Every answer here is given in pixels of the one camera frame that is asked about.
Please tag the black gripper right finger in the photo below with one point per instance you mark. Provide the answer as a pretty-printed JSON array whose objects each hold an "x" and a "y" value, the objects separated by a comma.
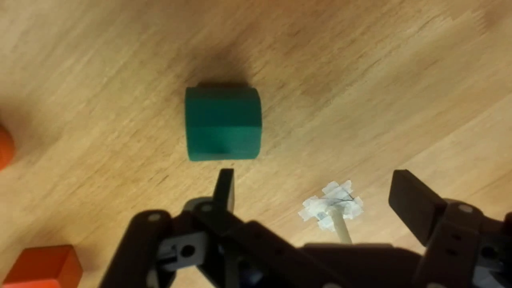
[{"x": 415, "y": 204}]

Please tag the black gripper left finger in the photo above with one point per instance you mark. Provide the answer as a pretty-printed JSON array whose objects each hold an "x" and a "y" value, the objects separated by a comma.
[{"x": 225, "y": 196}]

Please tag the green wooden block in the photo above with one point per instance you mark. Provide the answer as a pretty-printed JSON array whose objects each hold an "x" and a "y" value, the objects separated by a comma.
[{"x": 223, "y": 124}]

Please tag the red-orange wooden cube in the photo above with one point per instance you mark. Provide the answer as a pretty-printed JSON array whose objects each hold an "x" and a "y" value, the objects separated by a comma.
[{"x": 46, "y": 268}]

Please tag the orange cylindrical block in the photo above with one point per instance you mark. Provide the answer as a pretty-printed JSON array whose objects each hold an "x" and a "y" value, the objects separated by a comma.
[{"x": 7, "y": 148}]

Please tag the white marker stick far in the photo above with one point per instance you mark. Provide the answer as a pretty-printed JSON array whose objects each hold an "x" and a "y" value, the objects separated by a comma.
[{"x": 334, "y": 209}]

